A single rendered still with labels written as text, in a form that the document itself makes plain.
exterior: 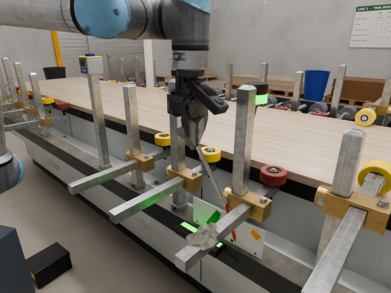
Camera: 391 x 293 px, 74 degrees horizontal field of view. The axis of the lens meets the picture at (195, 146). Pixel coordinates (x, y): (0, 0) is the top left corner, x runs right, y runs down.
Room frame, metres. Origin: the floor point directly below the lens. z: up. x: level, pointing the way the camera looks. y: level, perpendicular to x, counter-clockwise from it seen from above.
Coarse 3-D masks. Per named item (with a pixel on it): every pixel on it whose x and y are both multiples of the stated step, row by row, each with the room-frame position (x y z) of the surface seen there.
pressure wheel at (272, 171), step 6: (264, 168) 0.74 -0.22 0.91; (270, 168) 0.74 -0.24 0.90; (276, 168) 0.74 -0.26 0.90; (282, 168) 0.74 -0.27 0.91; (264, 174) 0.70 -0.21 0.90; (270, 174) 0.69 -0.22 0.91; (276, 174) 0.69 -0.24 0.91; (282, 174) 0.69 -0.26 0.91; (264, 180) 0.70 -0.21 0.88; (270, 180) 0.69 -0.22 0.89; (276, 180) 0.68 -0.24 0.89; (282, 180) 0.69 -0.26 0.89; (270, 198) 0.72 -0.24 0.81
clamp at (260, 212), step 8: (224, 192) 0.67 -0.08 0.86; (248, 192) 0.65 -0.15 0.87; (232, 200) 0.64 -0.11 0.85; (240, 200) 0.62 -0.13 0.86; (248, 200) 0.61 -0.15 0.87; (256, 200) 0.61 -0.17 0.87; (232, 208) 0.64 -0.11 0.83; (256, 208) 0.59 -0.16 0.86; (264, 208) 0.58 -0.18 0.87; (256, 216) 0.59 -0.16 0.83; (264, 216) 0.58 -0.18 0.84
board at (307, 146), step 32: (64, 96) 1.98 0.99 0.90; (160, 96) 1.98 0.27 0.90; (160, 128) 1.17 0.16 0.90; (224, 128) 1.17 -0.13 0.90; (256, 128) 1.17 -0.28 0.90; (288, 128) 1.17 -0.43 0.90; (320, 128) 1.17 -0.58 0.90; (384, 128) 1.17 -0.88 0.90; (256, 160) 0.81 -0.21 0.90; (288, 160) 0.81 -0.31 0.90; (320, 160) 0.81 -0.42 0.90; (384, 160) 0.81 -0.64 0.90
